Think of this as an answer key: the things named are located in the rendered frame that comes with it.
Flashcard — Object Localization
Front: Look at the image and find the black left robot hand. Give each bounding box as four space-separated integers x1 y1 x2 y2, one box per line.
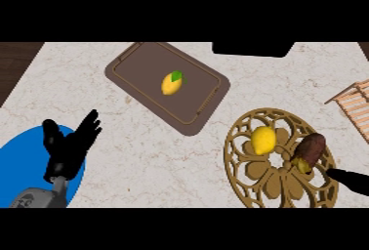
40 108 104 185

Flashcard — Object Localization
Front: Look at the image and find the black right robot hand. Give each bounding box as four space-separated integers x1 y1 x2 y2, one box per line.
325 167 369 197

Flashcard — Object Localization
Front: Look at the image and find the brown sweet potato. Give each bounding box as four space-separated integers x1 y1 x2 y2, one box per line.
290 132 328 175

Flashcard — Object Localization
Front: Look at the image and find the golden openwork round placemat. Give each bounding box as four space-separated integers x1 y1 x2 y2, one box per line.
222 107 340 209

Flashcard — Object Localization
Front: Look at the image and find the pale wooden tiered shelf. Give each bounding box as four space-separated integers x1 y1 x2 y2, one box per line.
324 78 369 145

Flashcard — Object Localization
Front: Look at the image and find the blue round plate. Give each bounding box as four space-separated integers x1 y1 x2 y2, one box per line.
0 124 88 209

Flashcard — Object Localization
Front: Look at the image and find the plain yellow lemon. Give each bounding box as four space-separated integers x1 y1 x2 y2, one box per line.
250 126 278 156

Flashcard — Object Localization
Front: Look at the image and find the brown rectangular tray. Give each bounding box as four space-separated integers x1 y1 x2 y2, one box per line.
104 42 232 137

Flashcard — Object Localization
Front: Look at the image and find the black appliance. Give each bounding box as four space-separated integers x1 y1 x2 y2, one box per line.
212 42 296 59

